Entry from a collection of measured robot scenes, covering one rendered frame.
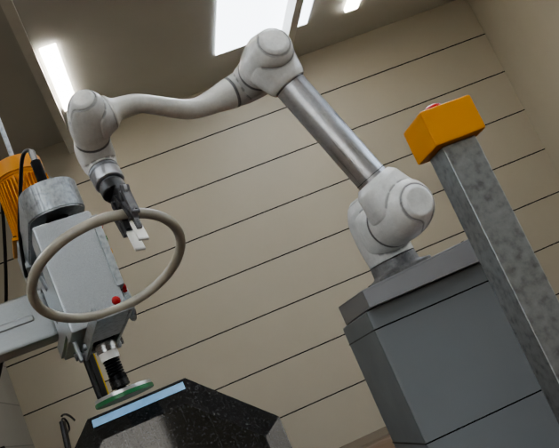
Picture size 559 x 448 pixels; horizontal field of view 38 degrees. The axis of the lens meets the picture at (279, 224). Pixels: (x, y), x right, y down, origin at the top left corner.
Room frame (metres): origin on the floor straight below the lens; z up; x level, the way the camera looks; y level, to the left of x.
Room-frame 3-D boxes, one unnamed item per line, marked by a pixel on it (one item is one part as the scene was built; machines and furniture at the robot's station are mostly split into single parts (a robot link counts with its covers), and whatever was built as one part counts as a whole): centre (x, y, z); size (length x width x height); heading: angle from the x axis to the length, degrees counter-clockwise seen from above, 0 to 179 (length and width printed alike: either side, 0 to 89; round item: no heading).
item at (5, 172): (3.57, 1.00, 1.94); 0.31 x 0.28 x 0.40; 112
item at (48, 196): (3.27, 0.89, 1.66); 0.96 x 0.25 x 0.17; 22
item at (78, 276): (3.02, 0.79, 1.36); 0.36 x 0.22 x 0.45; 22
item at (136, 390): (2.95, 0.76, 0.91); 0.22 x 0.22 x 0.04
